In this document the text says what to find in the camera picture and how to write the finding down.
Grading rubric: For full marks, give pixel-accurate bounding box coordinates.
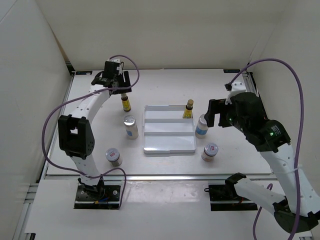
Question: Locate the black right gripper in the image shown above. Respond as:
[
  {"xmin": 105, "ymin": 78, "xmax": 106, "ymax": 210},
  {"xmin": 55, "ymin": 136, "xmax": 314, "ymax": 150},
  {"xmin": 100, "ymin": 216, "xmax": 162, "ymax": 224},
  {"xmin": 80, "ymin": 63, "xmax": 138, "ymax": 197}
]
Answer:
[{"xmin": 204, "ymin": 99, "xmax": 249, "ymax": 134}]

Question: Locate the brown sauce bottle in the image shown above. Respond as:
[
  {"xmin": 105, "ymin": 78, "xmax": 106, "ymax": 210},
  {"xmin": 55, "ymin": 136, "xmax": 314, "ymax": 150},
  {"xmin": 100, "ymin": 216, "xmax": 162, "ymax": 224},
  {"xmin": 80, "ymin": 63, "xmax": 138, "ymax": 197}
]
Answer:
[
  {"xmin": 182, "ymin": 99, "xmax": 194, "ymax": 119},
  {"xmin": 121, "ymin": 93, "xmax": 132, "ymax": 112}
]

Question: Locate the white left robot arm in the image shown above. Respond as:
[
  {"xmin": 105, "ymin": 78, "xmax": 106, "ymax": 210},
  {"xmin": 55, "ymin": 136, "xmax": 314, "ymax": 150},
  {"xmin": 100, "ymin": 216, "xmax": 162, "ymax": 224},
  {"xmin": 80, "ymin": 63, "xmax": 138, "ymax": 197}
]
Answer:
[{"xmin": 58, "ymin": 58, "xmax": 131, "ymax": 200}]

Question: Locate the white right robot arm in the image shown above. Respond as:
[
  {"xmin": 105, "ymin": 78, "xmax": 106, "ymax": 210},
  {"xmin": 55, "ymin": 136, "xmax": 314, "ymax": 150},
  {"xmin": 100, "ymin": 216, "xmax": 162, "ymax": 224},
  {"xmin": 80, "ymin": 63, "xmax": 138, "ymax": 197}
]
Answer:
[{"xmin": 204, "ymin": 92, "xmax": 320, "ymax": 233}]

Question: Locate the right tall silver-lid jar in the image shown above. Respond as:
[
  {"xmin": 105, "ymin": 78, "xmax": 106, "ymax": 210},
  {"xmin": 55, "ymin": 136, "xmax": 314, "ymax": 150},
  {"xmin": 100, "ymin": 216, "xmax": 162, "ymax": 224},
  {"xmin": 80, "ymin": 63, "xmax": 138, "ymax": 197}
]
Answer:
[{"xmin": 195, "ymin": 114, "xmax": 209, "ymax": 139}]

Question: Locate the tall silver-lid jar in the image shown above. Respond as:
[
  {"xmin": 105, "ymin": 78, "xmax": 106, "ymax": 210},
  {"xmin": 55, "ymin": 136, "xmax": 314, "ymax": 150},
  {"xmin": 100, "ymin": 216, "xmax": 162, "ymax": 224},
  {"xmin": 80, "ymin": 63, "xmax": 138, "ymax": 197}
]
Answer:
[
  {"xmin": 195, "ymin": 114, "xmax": 209, "ymax": 139},
  {"xmin": 123, "ymin": 115, "xmax": 139, "ymax": 139}
]

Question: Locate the right blue corner label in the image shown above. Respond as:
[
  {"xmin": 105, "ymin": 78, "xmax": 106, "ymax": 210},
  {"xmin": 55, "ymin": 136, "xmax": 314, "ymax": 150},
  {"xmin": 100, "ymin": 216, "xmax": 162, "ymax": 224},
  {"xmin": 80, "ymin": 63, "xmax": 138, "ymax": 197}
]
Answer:
[{"xmin": 223, "ymin": 69, "xmax": 241, "ymax": 74}]

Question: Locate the blue corner label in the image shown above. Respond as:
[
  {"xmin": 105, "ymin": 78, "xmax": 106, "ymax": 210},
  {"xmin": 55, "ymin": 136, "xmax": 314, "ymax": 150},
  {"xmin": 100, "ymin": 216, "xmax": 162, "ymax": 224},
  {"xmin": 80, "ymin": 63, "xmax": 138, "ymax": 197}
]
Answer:
[
  {"xmin": 75, "ymin": 71, "xmax": 93, "ymax": 76},
  {"xmin": 223, "ymin": 69, "xmax": 241, "ymax": 74}
]

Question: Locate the left tall silver-lid jar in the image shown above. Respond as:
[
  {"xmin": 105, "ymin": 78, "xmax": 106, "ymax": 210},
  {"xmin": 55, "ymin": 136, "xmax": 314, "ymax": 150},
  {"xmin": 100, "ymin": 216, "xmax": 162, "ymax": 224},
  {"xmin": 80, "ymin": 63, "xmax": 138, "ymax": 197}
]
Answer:
[{"xmin": 123, "ymin": 115, "xmax": 139, "ymax": 139}]

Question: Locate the right short white-lid jar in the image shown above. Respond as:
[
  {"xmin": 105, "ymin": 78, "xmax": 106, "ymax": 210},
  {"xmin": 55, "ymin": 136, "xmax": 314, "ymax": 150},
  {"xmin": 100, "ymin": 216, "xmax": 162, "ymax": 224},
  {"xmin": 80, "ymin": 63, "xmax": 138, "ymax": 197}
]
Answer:
[{"xmin": 201, "ymin": 142, "xmax": 219, "ymax": 162}]

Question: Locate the short white-lid jar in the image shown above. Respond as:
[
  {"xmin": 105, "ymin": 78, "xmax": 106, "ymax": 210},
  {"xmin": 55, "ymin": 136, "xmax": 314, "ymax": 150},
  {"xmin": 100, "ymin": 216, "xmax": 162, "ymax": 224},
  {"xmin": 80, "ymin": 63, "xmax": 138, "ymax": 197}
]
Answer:
[
  {"xmin": 105, "ymin": 148, "xmax": 123, "ymax": 167},
  {"xmin": 201, "ymin": 142, "xmax": 219, "ymax": 162}
]

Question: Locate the left blue corner label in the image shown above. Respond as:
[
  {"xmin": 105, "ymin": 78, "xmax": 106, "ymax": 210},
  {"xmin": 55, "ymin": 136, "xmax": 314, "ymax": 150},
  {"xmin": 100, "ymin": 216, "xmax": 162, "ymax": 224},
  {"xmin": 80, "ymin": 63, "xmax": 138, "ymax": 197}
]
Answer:
[{"xmin": 75, "ymin": 71, "xmax": 93, "ymax": 76}]

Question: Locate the white tiered organizer tray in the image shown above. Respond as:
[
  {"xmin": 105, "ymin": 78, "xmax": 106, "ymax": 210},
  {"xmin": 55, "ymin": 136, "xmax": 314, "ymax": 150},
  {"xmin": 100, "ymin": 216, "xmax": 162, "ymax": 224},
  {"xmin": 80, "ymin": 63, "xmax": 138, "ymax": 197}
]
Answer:
[{"xmin": 143, "ymin": 105, "xmax": 197, "ymax": 155}]

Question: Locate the left short white-lid jar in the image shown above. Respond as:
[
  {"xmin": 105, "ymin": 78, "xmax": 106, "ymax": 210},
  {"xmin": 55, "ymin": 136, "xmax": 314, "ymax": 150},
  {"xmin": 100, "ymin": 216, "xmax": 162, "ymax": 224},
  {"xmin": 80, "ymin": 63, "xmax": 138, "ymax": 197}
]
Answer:
[{"xmin": 105, "ymin": 148, "xmax": 123, "ymax": 167}]

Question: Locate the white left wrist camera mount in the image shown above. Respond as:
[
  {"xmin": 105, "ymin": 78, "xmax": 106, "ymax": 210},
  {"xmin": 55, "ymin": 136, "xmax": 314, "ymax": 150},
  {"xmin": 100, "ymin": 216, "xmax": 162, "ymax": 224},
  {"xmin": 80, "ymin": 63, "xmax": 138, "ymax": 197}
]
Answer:
[{"xmin": 107, "ymin": 58, "xmax": 124, "ymax": 69}]

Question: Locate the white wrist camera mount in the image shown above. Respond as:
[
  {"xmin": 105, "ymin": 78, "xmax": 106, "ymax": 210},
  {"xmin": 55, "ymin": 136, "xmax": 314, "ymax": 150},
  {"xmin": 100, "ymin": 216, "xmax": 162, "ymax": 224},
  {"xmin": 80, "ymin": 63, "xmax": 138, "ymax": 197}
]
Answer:
[
  {"xmin": 225, "ymin": 81, "xmax": 247, "ymax": 105},
  {"xmin": 107, "ymin": 58, "xmax": 124, "ymax": 69}
]

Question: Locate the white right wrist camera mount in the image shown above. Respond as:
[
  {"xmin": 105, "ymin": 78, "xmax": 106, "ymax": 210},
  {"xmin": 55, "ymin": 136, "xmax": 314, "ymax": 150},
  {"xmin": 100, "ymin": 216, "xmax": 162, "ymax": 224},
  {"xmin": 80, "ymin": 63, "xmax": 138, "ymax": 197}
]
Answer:
[{"xmin": 225, "ymin": 81, "xmax": 247, "ymax": 105}]

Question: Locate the aluminium right frame rail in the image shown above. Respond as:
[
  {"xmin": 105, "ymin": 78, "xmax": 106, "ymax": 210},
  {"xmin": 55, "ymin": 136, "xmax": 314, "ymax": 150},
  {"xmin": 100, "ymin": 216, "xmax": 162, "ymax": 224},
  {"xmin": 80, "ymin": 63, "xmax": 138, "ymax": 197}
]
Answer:
[{"xmin": 242, "ymin": 71, "xmax": 260, "ymax": 97}]

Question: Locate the aluminium frame rail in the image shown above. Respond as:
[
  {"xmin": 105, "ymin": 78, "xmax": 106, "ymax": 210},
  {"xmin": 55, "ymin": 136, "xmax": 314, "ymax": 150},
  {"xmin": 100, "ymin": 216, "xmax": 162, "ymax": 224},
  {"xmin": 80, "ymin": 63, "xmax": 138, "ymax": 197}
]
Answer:
[
  {"xmin": 242, "ymin": 71, "xmax": 260, "ymax": 97},
  {"xmin": 12, "ymin": 60, "xmax": 75, "ymax": 240}
]

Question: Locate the aluminium front rail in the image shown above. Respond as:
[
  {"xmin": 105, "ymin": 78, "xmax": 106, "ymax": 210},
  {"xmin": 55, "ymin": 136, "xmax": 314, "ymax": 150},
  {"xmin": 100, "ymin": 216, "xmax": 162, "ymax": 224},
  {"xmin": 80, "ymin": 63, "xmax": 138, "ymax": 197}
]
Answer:
[{"xmin": 40, "ymin": 174, "xmax": 277, "ymax": 181}]

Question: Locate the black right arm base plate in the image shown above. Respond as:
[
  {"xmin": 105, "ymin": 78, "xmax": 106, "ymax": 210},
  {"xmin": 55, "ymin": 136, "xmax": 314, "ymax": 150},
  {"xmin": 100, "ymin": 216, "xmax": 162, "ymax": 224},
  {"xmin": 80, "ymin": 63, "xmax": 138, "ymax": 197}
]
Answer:
[{"xmin": 203, "ymin": 179, "xmax": 258, "ymax": 212}]

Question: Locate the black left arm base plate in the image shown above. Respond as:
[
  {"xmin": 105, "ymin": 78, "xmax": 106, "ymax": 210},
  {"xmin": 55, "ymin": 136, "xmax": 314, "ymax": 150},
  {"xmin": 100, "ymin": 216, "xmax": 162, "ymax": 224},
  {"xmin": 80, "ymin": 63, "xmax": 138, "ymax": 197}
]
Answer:
[{"xmin": 73, "ymin": 177, "xmax": 121, "ymax": 210}]

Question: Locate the aluminium left frame rail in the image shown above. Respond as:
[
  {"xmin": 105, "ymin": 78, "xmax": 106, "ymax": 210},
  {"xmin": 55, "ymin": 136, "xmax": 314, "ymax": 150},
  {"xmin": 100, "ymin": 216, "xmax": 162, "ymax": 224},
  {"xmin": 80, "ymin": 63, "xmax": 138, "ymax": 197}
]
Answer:
[{"xmin": 12, "ymin": 60, "xmax": 75, "ymax": 240}]

